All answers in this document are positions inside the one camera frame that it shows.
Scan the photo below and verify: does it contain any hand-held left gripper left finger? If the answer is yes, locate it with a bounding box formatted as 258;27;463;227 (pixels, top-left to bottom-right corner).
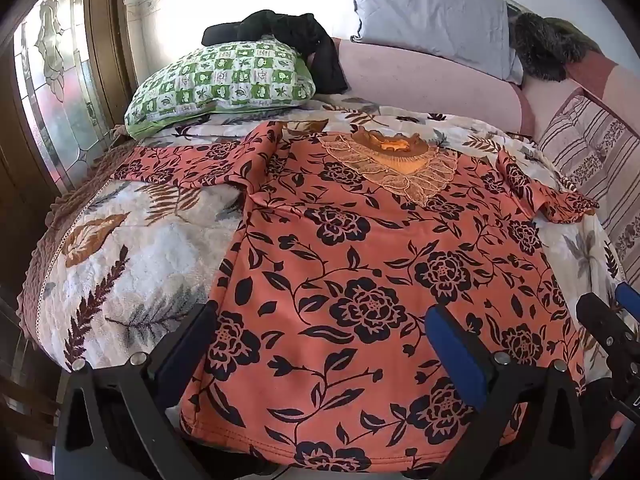
55;304;218;480

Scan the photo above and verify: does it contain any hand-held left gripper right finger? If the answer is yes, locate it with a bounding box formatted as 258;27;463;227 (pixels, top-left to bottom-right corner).
425;305;601;480

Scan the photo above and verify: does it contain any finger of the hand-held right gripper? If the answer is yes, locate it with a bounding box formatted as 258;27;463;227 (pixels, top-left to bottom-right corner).
615;282;640;321
576;294;640;361

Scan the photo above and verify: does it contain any orange floral shirt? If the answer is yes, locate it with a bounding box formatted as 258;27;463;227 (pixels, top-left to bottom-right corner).
112;121;601;473

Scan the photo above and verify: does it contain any leaf print fleece blanket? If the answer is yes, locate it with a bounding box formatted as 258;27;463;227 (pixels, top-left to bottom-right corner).
37;99;632;376

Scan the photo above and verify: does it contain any striped pink cushion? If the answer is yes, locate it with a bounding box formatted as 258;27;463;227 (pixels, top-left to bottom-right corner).
535;87;640;281

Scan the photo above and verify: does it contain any brown ruffled bedspread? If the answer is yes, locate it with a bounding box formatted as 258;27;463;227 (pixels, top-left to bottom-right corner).
17;124;137;341

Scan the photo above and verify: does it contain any pink padded sofa back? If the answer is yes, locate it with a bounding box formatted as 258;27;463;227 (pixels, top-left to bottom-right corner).
522;55;640;138

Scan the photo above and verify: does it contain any dark furry cushion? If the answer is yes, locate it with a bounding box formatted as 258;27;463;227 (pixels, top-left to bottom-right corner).
510;11;603;83

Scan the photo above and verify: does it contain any pink bolster cushion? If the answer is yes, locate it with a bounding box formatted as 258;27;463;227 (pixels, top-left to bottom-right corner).
332;37;536;137

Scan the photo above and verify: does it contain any green checked pillow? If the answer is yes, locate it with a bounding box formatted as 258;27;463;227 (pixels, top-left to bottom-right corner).
124;35;316;138

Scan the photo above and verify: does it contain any stained glass window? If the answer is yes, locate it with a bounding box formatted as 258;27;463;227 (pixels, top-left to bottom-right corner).
12;0;113;196

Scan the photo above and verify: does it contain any black garment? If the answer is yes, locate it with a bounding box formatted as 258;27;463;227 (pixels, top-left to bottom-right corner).
201;10;349;95

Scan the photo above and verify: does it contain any grey pillow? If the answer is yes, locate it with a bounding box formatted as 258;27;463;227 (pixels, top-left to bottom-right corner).
350;0;523;83

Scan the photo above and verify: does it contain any brown wooden window frame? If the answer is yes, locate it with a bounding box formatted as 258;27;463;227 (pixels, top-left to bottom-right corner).
82;0;140;127

